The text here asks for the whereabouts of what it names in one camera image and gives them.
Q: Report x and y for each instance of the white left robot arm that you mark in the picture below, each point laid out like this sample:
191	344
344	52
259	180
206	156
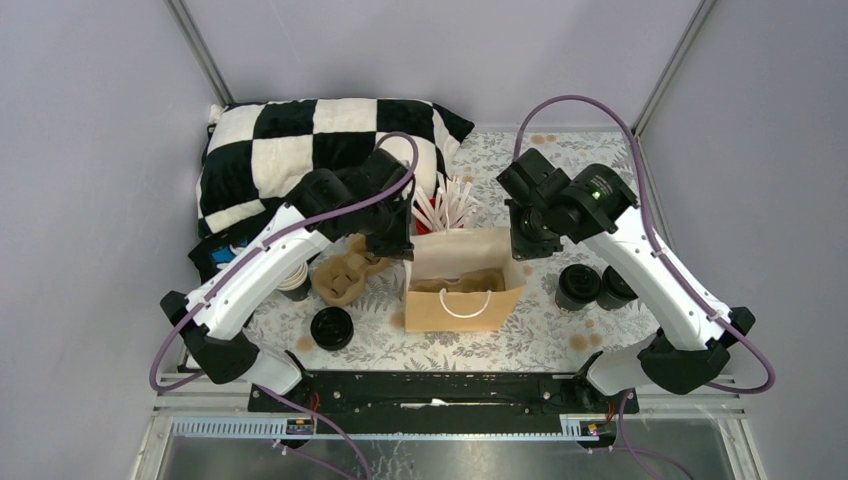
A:
324	206

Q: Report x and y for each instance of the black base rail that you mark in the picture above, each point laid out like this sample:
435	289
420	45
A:
408	402

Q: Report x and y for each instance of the black white checkered pillow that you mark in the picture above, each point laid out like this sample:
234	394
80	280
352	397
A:
257	152

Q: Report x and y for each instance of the stack of paper cups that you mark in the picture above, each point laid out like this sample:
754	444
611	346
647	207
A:
297	285

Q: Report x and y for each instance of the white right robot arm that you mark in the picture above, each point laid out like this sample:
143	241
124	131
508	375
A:
597	209

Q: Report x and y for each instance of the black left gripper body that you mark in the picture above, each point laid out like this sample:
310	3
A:
388	230

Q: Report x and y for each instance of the black paper coffee cup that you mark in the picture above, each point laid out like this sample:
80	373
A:
578	285

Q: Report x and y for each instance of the brown paper bag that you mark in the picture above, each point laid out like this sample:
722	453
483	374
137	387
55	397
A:
448	254

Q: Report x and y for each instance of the brown cardboard cup carrier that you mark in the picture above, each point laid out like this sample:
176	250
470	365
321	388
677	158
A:
341	279

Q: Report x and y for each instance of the floral table mat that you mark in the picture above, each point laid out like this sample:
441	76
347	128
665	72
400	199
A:
537	336

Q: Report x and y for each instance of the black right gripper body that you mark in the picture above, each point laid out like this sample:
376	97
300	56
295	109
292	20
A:
530	235

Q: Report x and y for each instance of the red cup holder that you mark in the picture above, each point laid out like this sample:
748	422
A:
428	220

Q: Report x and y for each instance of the stack of black lids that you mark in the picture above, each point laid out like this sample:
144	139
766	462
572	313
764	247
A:
332	328

